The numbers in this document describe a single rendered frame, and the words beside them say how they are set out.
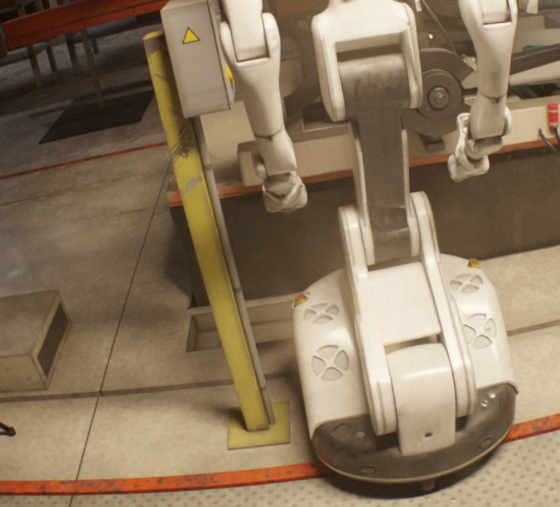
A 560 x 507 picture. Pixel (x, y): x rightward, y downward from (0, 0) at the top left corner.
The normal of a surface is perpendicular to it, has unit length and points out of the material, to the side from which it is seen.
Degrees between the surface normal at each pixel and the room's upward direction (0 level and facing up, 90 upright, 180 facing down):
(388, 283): 23
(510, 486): 0
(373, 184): 110
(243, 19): 83
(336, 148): 90
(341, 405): 38
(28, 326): 0
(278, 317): 90
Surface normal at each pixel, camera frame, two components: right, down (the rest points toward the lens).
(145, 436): -0.18, -0.88
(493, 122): 0.07, 0.72
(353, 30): 0.02, 0.29
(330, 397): -0.11, -0.43
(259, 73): 0.10, 0.54
